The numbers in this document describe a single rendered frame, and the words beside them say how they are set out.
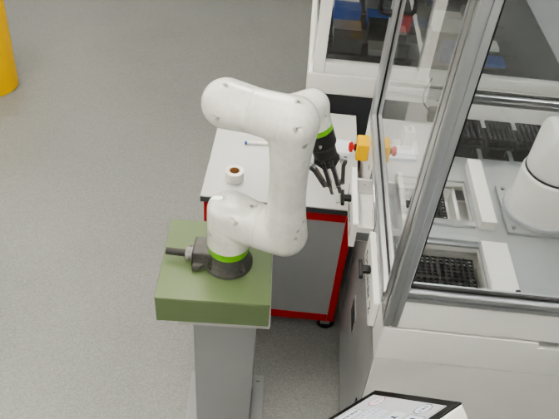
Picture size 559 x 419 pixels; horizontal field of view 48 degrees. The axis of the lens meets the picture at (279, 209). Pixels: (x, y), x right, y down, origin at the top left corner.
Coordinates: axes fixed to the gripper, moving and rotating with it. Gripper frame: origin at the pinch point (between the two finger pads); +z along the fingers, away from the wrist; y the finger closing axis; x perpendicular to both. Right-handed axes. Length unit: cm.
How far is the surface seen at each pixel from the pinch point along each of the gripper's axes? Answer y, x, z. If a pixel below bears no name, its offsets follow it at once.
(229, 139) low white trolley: 45, -46, 1
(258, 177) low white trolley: 31.6, -23.4, 5.9
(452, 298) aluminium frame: -31, 55, -6
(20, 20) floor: 246, -271, 9
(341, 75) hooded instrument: -1, -80, 3
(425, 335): -23, 55, 8
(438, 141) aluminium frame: -33, 55, -55
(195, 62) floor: 115, -235, 56
